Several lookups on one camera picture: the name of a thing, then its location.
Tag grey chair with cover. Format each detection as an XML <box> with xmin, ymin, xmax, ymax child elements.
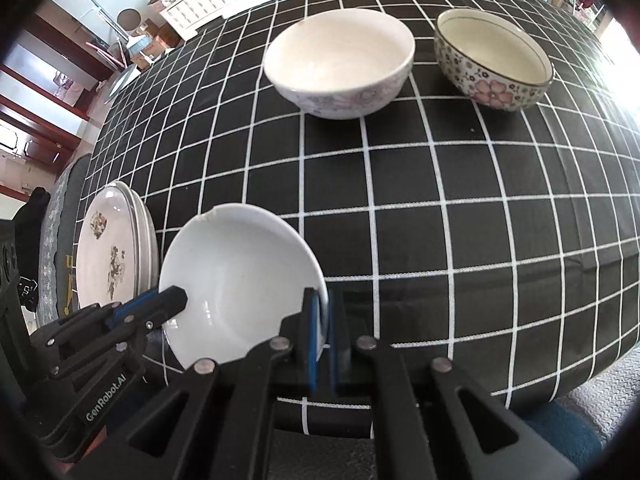
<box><xmin>36</xmin><ymin>154</ymin><xmax>90</xmax><ymax>327</ymax></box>

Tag small patterned flower bowl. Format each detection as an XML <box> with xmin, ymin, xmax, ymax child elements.
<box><xmin>434</xmin><ymin>8</ymin><xmax>554</xmax><ymax>112</ymax></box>

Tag cream bowl floral outside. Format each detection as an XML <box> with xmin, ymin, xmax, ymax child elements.
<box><xmin>262</xmin><ymin>9</ymin><xmax>416</xmax><ymax>120</ymax></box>

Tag black white checked tablecloth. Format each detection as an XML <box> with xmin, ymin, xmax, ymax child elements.
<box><xmin>80</xmin><ymin>0</ymin><xmax>639</xmax><ymax>408</ymax></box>

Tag white plate pink flowers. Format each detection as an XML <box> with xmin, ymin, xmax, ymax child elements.
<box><xmin>113</xmin><ymin>181</ymin><xmax>160</xmax><ymax>296</ymax></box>

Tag white plate green floral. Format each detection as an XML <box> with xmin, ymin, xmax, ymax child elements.
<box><xmin>76</xmin><ymin>183</ymin><xmax>138</xmax><ymax>308</ymax></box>

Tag white chipped bowl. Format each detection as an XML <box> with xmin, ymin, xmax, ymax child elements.
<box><xmin>158</xmin><ymin>204</ymin><xmax>329</xmax><ymax>368</ymax></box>

